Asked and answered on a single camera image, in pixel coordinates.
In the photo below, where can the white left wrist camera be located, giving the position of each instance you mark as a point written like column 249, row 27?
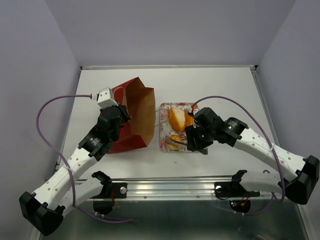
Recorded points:
column 105, row 98

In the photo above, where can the orange round fake bread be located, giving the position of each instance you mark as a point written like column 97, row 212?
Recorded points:
column 178, row 120

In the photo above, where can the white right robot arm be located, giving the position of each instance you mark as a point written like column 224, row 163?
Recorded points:
column 296, row 176

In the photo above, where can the red paper bag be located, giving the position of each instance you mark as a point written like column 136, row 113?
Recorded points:
column 140, row 101

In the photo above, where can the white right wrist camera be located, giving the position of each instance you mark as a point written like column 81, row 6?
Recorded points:
column 193, row 110

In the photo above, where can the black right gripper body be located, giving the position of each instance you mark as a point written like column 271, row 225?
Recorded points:
column 203, row 137

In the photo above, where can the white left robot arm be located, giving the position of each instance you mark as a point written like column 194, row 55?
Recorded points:
column 46, row 207

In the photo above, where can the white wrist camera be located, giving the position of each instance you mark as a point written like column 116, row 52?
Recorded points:
column 105, row 98
column 193, row 110

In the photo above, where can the floral rectangular tray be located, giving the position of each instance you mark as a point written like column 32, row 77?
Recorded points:
column 165, row 128

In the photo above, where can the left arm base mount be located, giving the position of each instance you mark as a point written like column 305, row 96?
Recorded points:
column 108, row 191

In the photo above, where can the small round fake bread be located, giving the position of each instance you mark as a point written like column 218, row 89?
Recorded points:
column 173, row 147

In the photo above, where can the aluminium front mounting rail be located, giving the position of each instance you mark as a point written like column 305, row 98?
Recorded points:
column 181, row 188

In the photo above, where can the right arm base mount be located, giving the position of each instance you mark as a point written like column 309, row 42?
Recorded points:
column 224, row 190

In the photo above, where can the metal tongs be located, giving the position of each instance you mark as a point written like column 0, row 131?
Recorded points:
column 184, row 145

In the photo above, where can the orange long fake bread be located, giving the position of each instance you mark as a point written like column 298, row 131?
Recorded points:
column 189, row 120

